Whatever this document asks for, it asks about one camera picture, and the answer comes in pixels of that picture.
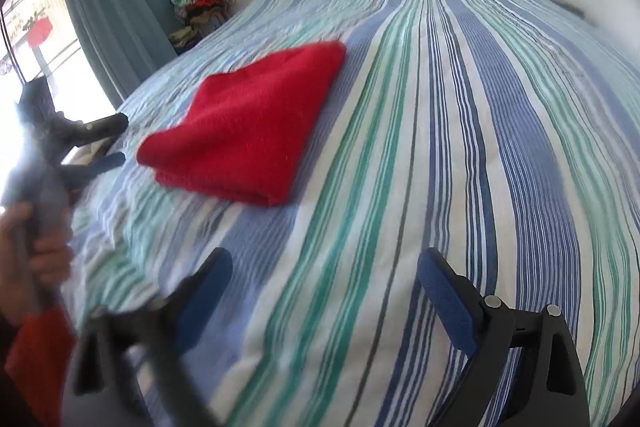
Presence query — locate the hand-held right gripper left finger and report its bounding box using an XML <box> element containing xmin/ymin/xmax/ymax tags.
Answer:
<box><xmin>72</xmin><ymin>247</ymin><xmax>235</xmax><ymax>427</ymax></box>

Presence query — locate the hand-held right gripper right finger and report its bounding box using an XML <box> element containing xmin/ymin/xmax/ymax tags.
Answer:
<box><xmin>417</xmin><ymin>248</ymin><xmax>592</xmax><ymax>427</ymax></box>

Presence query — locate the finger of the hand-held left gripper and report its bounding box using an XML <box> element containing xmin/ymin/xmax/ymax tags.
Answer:
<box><xmin>59</xmin><ymin>152</ymin><xmax>126</xmax><ymax>190</ymax></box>
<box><xmin>47</xmin><ymin>113</ymin><xmax>130</xmax><ymax>148</ymax></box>

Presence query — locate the red knit sweater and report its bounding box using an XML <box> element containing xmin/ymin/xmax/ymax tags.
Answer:
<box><xmin>136</xmin><ymin>40</ymin><xmax>348</xmax><ymax>208</ymax></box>

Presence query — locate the pile of mixed clothes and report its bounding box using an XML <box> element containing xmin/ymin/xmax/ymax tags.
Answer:
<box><xmin>169</xmin><ymin>0</ymin><xmax>236</xmax><ymax>54</ymax></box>

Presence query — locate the person's left hand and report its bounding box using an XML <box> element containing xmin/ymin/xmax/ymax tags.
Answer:
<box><xmin>0</xmin><ymin>201</ymin><xmax>76</xmax><ymax>325</ymax></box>

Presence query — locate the red sign outside window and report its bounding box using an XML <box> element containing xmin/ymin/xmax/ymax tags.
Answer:
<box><xmin>27</xmin><ymin>18</ymin><xmax>54</xmax><ymax>48</ymax></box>

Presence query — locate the striped bed sheet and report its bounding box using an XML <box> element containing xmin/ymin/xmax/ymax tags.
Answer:
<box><xmin>65</xmin><ymin>0</ymin><xmax>640</xmax><ymax>427</ymax></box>

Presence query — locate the person's red garment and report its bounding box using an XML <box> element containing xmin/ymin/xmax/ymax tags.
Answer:
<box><xmin>4</xmin><ymin>306</ymin><xmax>77</xmax><ymax>427</ymax></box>

